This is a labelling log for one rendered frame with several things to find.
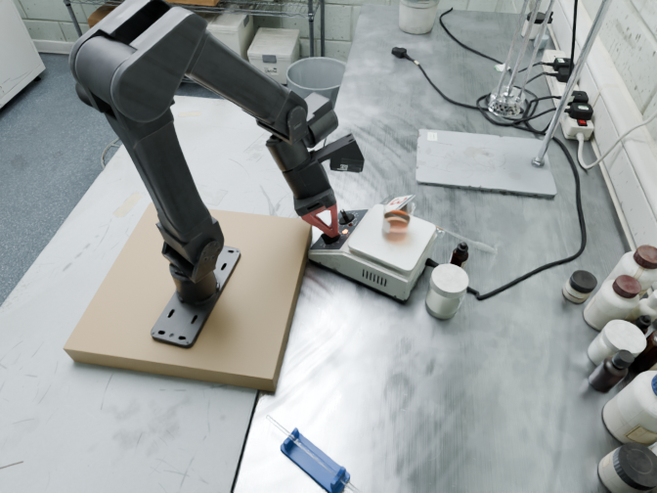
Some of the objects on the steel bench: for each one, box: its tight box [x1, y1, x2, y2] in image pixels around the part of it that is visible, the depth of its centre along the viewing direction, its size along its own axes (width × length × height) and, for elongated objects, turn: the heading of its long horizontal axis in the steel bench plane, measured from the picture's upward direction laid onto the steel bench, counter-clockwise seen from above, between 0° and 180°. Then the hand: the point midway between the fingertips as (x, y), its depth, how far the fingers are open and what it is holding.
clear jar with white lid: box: [424, 264, 469, 320], centre depth 77 cm, size 6×6×8 cm
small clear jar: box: [588, 320, 646, 367], centre depth 71 cm, size 6×6×7 cm
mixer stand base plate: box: [416, 129, 557, 198], centre depth 105 cm, size 30×20×1 cm, turn 81°
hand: (332, 231), depth 83 cm, fingers closed, pressing on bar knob
